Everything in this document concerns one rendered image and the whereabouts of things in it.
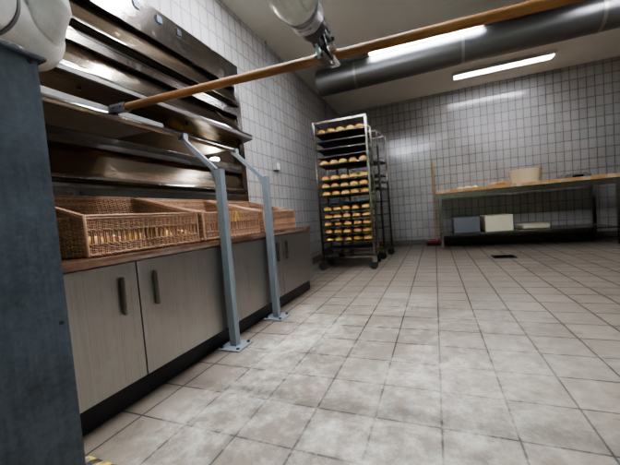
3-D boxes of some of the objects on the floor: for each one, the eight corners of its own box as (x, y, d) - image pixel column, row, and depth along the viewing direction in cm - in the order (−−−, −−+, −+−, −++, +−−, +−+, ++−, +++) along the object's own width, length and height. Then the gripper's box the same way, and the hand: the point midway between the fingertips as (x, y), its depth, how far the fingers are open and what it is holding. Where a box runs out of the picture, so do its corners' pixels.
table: (439, 250, 476) (435, 191, 472) (438, 244, 550) (435, 193, 546) (628, 244, 394) (625, 172, 389) (597, 238, 468) (595, 177, 463)
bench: (-178, 495, 87) (-211, 290, 84) (264, 287, 311) (258, 229, 308) (-86, 565, 66) (-127, 292, 63) (316, 288, 290) (311, 225, 287)
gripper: (292, -8, 81) (323, 38, 103) (296, 55, 81) (326, 88, 103) (319, -18, 78) (345, 31, 100) (324, 47, 79) (348, 82, 101)
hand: (332, 55), depth 99 cm, fingers closed on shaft, 3 cm apart
